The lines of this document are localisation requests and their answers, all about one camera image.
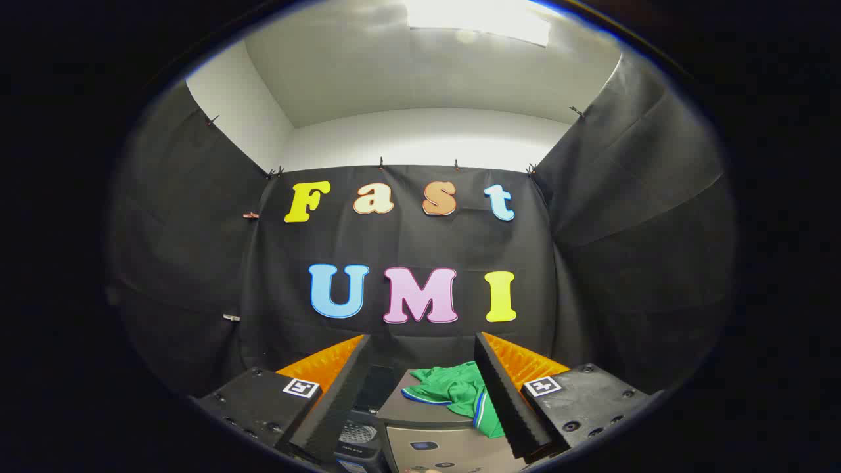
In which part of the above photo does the ceiling light panel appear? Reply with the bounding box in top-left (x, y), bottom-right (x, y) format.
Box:
top-left (406, 0), bottom-right (551, 47)

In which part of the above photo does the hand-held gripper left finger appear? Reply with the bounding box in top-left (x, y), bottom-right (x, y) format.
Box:
top-left (194, 334), bottom-right (372, 464)

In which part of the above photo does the black backdrop cloth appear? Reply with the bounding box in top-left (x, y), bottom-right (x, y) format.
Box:
top-left (108, 53), bottom-right (737, 401)

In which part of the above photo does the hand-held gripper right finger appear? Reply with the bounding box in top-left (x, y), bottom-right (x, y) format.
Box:
top-left (474, 332), bottom-right (658, 461)

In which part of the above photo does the green polo shirt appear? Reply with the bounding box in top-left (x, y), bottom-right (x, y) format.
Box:
top-left (401, 361), bottom-right (507, 439)

